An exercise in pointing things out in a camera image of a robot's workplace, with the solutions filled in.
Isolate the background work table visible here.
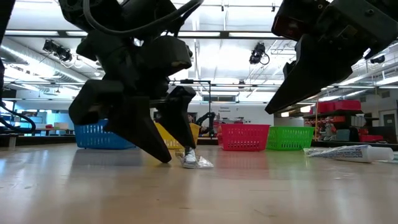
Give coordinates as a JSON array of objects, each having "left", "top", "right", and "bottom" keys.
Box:
[{"left": 35, "top": 123, "right": 75, "bottom": 136}]

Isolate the small silver packet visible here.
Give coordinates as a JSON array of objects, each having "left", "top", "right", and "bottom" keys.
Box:
[{"left": 174, "top": 146, "right": 215, "bottom": 169}]

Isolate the white purple toothpaste tube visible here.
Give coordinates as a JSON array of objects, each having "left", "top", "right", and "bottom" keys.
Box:
[{"left": 303, "top": 144, "right": 395, "bottom": 164}]

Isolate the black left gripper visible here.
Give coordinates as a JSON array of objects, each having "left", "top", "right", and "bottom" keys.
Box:
[{"left": 68, "top": 30, "right": 198, "bottom": 164}]

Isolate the thin black background frame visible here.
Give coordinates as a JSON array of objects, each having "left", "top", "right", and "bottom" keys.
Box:
[{"left": 169, "top": 78, "right": 213, "bottom": 138}]

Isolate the yellow slotted plastic basket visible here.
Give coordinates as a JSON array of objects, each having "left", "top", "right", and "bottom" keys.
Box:
[{"left": 154, "top": 121, "right": 201, "bottom": 150}]

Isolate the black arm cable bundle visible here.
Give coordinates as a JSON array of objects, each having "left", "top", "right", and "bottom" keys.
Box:
[{"left": 0, "top": 58, "right": 37, "bottom": 134}]

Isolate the black ceiling camera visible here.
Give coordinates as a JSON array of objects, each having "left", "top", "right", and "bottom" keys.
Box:
[
  {"left": 42, "top": 39, "right": 73, "bottom": 63},
  {"left": 369, "top": 54, "right": 387, "bottom": 65},
  {"left": 248, "top": 42, "right": 271, "bottom": 66}
]

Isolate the grey door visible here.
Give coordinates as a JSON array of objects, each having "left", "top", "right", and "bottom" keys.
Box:
[{"left": 382, "top": 113, "right": 397, "bottom": 135}]

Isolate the shelf with bins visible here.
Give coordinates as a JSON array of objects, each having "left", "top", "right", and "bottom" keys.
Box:
[{"left": 303, "top": 99, "right": 385, "bottom": 144}]

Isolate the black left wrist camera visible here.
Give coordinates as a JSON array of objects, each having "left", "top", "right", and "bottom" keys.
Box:
[{"left": 148, "top": 35, "right": 193, "bottom": 78}]

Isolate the flat red storage bin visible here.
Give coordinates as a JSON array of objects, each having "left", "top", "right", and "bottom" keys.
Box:
[{"left": 359, "top": 134, "right": 384, "bottom": 143}]

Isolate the large red storage bin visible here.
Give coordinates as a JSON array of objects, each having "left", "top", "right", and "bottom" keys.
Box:
[
  {"left": 334, "top": 99, "right": 362, "bottom": 111},
  {"left": 317, "top": 101, "right": 336, "bottom": 113}
]

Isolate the green slotted plastic basket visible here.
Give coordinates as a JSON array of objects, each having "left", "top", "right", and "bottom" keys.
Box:
[{"left": 266, "top": 125, "right": 315, "bottom": 151}]

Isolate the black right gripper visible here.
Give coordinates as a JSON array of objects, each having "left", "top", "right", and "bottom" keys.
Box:
[{"left": 264, "top": 0, "right": 398, "bottom": 115}]

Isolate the red slotted plastic basket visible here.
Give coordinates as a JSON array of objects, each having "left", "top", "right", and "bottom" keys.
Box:
[{"left": 219, "top": 123, "right": 271, "bottom": 152}]

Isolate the black overhead frame bar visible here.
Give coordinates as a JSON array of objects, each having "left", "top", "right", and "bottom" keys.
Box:
[{"left": 4, "top": 29, "right": 280, "bottom": 40}]

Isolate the blue slotted plastic basket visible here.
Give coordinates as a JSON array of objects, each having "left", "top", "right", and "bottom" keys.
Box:
[{"left": 73, "top": 119, "right": 136, "bottom": 150}]

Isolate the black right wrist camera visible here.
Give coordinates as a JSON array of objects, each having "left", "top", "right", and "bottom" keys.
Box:
[{"left": 271, "top": 0, "right": 331, "bottom": 42}]

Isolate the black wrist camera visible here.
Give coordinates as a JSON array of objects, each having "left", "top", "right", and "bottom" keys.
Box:
[
  {"left": 148, "top": 35, "right": 193, "bottom": 78},
  {"left": 271, "top": 0, "right": 331, "bottom": 42}
]

